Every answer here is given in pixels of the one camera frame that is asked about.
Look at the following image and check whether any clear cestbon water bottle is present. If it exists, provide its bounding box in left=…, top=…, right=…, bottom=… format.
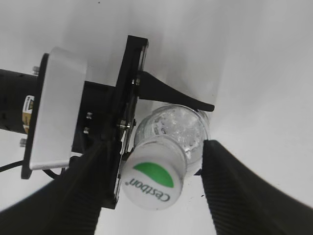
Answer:
left=134, top=104, right=210, bottom=176

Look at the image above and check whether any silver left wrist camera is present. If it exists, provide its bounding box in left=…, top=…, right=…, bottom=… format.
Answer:
left=21, top=47, right=88, bottom=179

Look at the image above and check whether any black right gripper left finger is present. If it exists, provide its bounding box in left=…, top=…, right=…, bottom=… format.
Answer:
left=0, top=141, right=122, bottom=235

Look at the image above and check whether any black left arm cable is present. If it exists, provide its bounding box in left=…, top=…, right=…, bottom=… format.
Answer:
left=0, top=160, right=62, bottom=181

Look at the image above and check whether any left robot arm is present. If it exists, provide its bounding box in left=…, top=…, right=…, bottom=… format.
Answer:
left=0, top=36, right=215, bottom=210

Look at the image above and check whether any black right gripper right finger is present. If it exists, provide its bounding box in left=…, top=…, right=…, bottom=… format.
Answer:
left=201, top=140, right=313, bottom=235

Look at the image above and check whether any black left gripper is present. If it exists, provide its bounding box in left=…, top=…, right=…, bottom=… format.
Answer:
left=70, top=35, right=215, bottom=209

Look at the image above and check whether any white green bottle cap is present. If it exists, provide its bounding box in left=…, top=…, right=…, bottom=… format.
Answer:
left=121, top=142, right=186, bottom=211

